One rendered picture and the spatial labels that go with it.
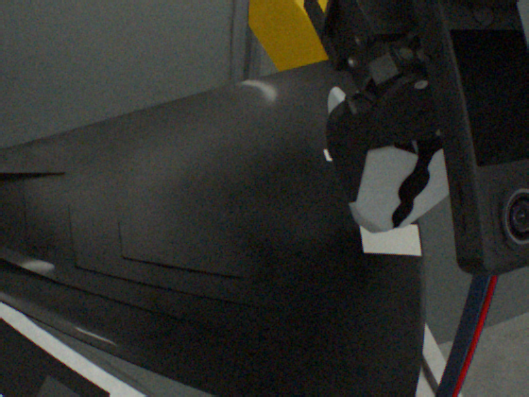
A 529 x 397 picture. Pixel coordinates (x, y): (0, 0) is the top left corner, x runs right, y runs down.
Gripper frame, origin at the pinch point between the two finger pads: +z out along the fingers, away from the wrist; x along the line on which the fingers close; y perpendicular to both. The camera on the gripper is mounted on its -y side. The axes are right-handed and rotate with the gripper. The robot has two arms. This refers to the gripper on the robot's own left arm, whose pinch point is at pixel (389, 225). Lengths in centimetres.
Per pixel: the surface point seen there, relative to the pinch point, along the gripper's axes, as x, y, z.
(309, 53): -8.1, 24.8, 19.1
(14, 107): 11, 60, 65
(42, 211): 16.2, 3.9, -0.4
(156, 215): 10.4, 2.8, 0.0
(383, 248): 0.2, -0.5, 1.2
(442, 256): -55, 47, 105
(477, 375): -67, 32, 130
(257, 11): -8.1, 34.8, 25.3
